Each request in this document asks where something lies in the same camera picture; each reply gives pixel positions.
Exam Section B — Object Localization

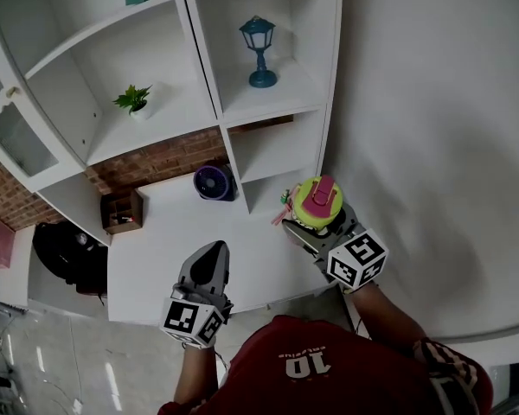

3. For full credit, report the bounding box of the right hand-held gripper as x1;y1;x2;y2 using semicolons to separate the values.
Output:
281;201;390;294

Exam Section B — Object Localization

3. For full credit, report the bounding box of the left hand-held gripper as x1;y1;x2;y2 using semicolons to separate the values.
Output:
158;240;235;349

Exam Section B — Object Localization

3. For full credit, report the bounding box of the green can with pink lid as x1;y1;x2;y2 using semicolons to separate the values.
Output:
271;175;344;236

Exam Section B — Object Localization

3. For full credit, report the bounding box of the person's right forearm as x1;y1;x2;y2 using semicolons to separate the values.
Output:
349;281;429;362

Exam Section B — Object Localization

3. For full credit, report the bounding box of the person's left forearm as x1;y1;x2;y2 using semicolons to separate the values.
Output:
172;346;221;405

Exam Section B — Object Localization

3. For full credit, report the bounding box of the purple desk fan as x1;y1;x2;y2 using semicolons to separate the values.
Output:
193;163;239;202

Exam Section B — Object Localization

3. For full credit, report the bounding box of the white desk hutch shelf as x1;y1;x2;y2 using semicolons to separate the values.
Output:
0;0;345;248

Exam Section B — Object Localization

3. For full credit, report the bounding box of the person's left hand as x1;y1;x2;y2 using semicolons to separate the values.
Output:
218;294;235;327

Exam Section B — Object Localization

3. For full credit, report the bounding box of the brown wooden organizer box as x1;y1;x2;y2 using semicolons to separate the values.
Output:
99;188;144;236

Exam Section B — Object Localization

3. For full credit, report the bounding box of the wooden chair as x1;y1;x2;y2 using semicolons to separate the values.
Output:
73;283;110;306

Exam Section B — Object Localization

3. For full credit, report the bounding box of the black backpack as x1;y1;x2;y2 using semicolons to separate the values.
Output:
31;220;110;296

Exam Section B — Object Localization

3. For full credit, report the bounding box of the person's red shirt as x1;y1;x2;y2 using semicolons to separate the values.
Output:
157;315;494;415

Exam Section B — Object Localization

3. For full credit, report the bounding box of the small potted green plant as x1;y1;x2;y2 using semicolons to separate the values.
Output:
112;83;153;121

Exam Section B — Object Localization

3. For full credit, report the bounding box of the white glass cabinet door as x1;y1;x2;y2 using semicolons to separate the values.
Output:
0;36;86;194

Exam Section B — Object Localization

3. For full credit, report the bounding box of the white side cabinet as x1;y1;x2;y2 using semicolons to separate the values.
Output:
0;225;109;319

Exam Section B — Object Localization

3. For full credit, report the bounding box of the blue lantern lamp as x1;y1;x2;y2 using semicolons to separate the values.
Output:
238;14;279;89

